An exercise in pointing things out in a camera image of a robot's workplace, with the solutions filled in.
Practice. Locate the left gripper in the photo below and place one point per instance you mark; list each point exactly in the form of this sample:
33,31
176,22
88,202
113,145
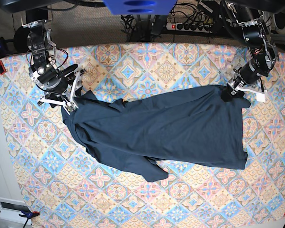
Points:
228,94

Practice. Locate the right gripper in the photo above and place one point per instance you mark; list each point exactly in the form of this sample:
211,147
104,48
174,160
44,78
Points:
66,99

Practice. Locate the dark navy t-shirt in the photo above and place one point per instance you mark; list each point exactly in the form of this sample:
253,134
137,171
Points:
192,125

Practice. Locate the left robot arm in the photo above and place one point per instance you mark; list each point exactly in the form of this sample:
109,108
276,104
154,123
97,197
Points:
243,20

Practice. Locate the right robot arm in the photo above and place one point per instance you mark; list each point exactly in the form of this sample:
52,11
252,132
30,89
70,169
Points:
43,71

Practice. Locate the black round stool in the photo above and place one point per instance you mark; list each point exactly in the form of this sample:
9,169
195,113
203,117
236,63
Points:
20,39

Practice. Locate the white power strip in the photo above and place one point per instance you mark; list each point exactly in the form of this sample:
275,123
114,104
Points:
173,26

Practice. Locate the patterned colourful tablecloth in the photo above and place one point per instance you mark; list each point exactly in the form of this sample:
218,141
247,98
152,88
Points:
70,189

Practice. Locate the lower left table clamp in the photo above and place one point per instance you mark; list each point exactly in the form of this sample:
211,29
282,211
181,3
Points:
25,215

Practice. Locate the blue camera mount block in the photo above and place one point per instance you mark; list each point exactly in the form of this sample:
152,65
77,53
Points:
140,7

